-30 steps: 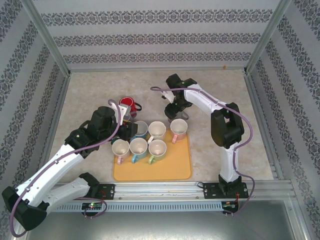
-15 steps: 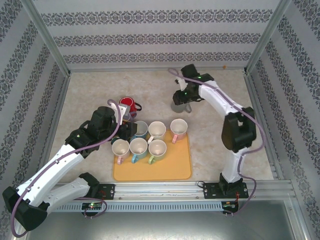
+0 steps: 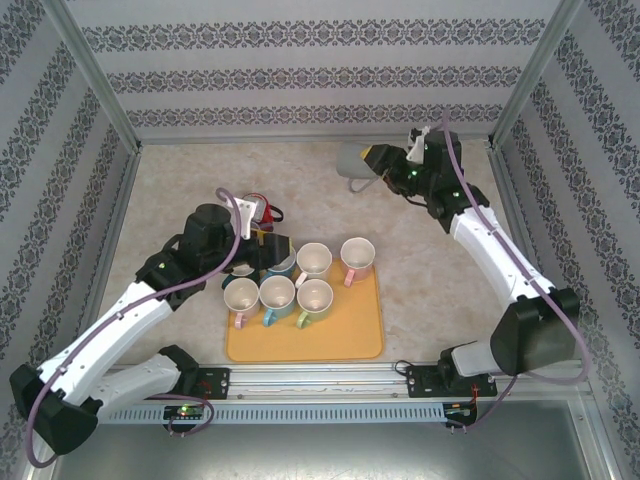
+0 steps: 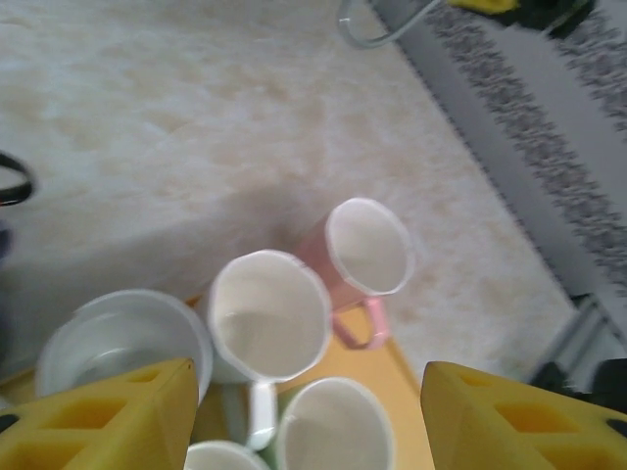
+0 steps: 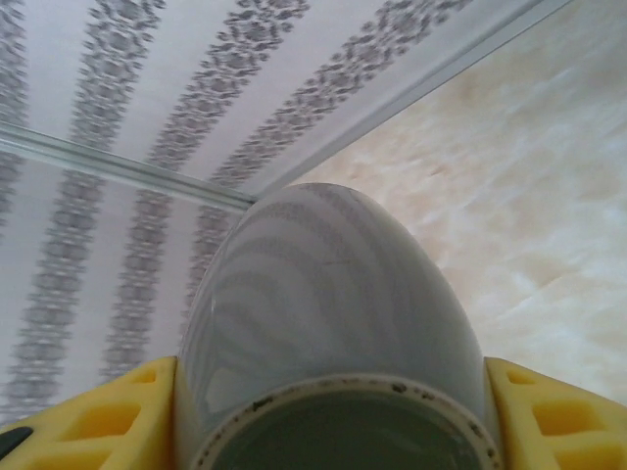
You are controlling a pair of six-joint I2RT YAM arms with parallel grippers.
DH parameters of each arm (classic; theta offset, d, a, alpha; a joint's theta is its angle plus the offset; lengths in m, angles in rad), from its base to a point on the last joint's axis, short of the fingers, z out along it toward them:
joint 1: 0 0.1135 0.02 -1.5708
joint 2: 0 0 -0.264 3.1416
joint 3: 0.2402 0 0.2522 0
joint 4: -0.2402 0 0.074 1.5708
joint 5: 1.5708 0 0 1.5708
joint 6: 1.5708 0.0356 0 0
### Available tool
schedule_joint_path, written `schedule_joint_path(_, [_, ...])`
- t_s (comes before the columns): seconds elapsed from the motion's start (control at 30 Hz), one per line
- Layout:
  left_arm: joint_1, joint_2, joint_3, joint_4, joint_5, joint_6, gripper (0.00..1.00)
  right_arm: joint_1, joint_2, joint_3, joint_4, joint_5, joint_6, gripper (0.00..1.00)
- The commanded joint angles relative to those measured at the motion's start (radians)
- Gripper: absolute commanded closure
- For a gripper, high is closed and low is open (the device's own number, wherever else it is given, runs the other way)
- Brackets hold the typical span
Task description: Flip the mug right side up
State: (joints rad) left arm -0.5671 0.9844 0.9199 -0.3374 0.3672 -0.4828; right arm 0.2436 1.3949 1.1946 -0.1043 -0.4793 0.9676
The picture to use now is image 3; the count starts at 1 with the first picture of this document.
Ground red mug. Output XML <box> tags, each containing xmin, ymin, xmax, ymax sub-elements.
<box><xmin>242</xmin><ymin>194</ymin><xmax>286</xmax><ymax>232</ymax></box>

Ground light blue mug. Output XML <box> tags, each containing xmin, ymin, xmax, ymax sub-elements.
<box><xmin>258</xmin><ymin>274</ymin><xmax>297</xmax><ymax>327</ymax></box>

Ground grey mug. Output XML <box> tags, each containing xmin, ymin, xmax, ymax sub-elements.
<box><xmin>335</xmin><ymin>142</ymin><xmax>382</xmax><ymax>194</ymax></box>

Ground white faceted mug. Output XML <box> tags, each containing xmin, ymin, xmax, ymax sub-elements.
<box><xmin>294</xmin><ymin>242</ymin><xmax>335</xmax><ymax>288</ymax></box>

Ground slotted grey cable duct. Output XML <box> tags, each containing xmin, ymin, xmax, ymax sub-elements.
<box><xmin>97</xmin><ymin>402</ymin><xmax>447</xmax><ymax>426</ymax></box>

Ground orange plastic tray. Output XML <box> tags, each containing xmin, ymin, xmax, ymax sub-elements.
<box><xmin>224</xmin><ymin>258</ymin><xmax>385</xmax><ymax>363</ymax></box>

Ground grey metal sheet panel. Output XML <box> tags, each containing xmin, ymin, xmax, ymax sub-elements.
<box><xmin>49</xmin><ymin>422</ymin><xmax>601</xmax><ymax>480</ymax></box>

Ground teal blue faceted mug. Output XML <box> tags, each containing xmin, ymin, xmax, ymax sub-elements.
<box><xmin>264</xmin><ymin>252</ymin><xmax>298</xmax><ymax>280</ymax></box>

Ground left small circuit board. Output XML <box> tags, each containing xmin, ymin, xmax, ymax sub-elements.
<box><xmin>164</xmin><ymin>405</ymin><xmax>205</xmax><ymax>420</ymax></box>

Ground aluminium mounting rail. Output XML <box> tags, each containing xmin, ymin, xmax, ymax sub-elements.
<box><xmin>99</xmin><ymin>363</ymin><xmax>591</xmax><ymax>401</ymax></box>

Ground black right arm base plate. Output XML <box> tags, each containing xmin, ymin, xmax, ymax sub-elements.
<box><xmin>407</xmin><ymin>364</ymin><xmax>498</xmax><ymax>399</ymax></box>

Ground light pink smooth mug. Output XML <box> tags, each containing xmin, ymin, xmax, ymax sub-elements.
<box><xmin>222</xmin><ymin>277</ymin><xmax>262</xmax><ymax>330</ymax></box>

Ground salmon pink faceted mug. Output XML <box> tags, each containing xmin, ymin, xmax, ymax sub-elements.
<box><xmin>339</xmin><ymin>237</ymin><xmax>376</xmax><ymax>290</ymax></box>

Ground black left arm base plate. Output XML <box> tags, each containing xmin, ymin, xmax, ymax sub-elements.
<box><xmin>149</xmin><ymin>367</ymin><xmax>231</xmax><ymax>400</ymax></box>

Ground aluminium frame post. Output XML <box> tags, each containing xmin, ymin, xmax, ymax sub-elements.
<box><xmin>487</xmin><ymin>0</ymin><xmax>585</xmax><ymax>149</ymax></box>
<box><xmin>39</xmin><ymin>0</ymin><xmax>145</xmax><ymax>151</ymax></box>

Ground yellow-green mug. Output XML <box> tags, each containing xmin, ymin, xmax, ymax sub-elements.
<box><xmin>295</xmin><ymin>278</ymin><xmax>335</xmax><ymax>330</ymax></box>

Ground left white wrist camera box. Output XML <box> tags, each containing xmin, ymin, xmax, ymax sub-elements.
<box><xmin>227</xmin><ymin>196</ymin><xmax>269</xmax><ymax>240</ymax></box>

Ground aluminium table side rail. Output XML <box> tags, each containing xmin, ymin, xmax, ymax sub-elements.
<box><xmin>67</xmin><ymin>144</ymin><xmax>146</xmax><ymax>366</ymax></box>
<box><xmin>487</xmin><ymin>142</ymin><xmax>571</xmax><ymax>359</ymax></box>

